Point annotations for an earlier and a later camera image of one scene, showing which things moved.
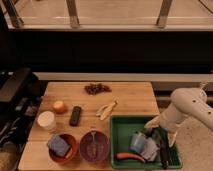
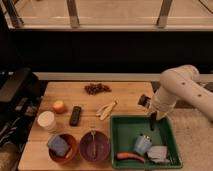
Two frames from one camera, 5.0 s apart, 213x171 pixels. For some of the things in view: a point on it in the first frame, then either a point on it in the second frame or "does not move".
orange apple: [59, 107] does not move
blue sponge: [57, 144] does not move
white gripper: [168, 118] → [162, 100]
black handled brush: [162, 136] → [144, 101]
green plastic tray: [122, 128] does not move
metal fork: [93, 131] does not move
